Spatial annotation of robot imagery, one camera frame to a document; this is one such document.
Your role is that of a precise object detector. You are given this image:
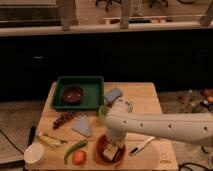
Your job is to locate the red orange bowl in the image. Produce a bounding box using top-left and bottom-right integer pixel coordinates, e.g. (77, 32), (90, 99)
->
(94, 135), (126, 166)

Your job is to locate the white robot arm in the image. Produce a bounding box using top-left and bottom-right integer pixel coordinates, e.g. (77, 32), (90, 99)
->
(105, 99), (213, 147)

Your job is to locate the dark brown bowl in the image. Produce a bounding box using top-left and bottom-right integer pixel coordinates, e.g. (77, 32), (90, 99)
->
(62, 86), (84, 103)

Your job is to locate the white black spatula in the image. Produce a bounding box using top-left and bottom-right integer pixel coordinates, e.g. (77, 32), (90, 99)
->
(129, 136), (156, 156)

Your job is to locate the small green cup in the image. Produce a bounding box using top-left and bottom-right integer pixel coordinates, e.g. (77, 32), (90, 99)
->
(98, 106), (109, 120)

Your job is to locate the green chili pepper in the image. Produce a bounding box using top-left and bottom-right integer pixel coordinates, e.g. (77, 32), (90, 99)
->
(64, 139), (88, 165)

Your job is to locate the grey triangular cloth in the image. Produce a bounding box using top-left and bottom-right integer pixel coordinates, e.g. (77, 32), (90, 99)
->
(72, 113), (92, 137)

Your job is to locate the orange tomato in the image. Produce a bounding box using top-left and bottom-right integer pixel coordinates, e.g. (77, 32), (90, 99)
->
(72, 150), (86, 165)

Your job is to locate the brown skewer food toy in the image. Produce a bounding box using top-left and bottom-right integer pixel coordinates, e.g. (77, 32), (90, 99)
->
(53, 111), (73, 129)

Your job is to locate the green plastic tray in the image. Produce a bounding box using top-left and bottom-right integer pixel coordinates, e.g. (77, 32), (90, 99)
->
(51, 76), (104, 111)

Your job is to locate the yellow corn toy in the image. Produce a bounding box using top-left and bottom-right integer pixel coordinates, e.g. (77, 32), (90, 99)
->
(37, 133), (66, 148)

